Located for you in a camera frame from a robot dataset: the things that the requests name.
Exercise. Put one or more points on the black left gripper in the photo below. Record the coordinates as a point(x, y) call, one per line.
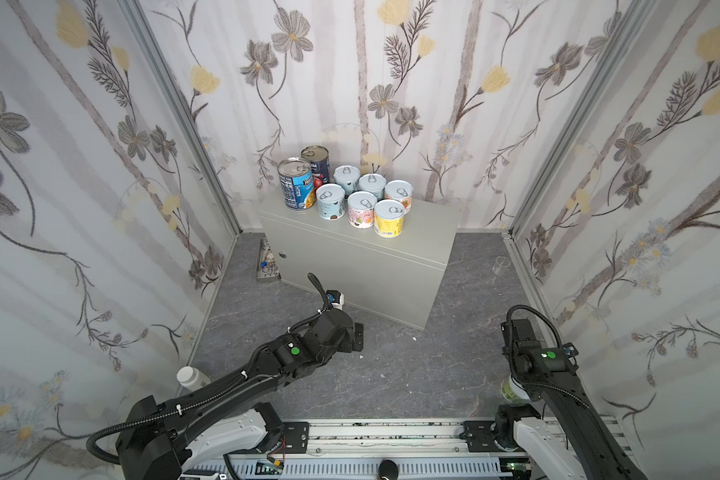
point(356, 336)

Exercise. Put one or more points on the yellow label can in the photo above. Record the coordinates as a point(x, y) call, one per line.
point(389, 218)

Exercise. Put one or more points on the red label can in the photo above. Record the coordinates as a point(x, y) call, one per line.
point(360, 209)

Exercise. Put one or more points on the teal label can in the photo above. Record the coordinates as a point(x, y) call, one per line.
point(330, 201)

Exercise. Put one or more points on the orange label can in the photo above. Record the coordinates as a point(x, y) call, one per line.
point(401, 191)

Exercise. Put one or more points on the lime label can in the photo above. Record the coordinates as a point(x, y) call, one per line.
point(513, 392)

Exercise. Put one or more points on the green label can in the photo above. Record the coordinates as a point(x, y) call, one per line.
point(347, 176)

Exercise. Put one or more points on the blue label tall can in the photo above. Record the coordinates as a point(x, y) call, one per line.
point(297, 183)

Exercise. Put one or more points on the dark chopped tomatoes can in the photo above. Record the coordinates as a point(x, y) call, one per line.
point(318, 158)

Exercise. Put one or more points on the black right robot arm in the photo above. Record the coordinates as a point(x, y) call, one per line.
point(547, 373)

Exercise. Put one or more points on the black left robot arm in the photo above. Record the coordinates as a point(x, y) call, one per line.
point(155, 442)

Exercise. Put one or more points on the grey metal cabinet box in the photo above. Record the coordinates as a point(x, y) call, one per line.
point(396, 278)

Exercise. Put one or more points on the metal instrument tray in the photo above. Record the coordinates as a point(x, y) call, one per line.
point(266, 267)

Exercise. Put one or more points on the white pill bottle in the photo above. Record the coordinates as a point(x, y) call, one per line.
point(192, 379)

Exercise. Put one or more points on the aluminium corner frame left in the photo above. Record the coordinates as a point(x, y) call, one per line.
point(165, 79)

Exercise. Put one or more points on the aluminium corner frame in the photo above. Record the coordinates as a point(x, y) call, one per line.
point(625, 28)
point(165, 79)

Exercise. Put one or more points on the aluminium corner frame right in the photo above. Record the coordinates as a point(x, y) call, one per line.
point(625, 28)

